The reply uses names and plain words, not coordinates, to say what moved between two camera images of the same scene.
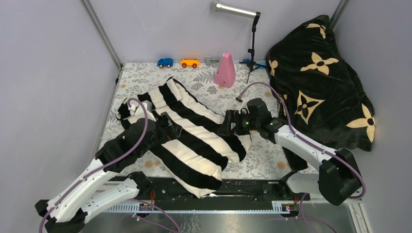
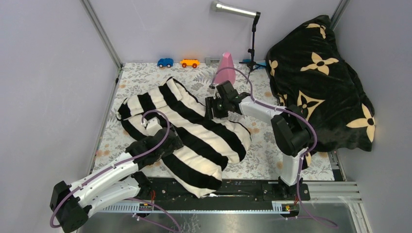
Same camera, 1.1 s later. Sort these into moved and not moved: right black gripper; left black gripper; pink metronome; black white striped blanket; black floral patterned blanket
Moved: left black gripper; right black gripper
Not moved: pink metronome; black floral patterned blanket; black white striped blanket
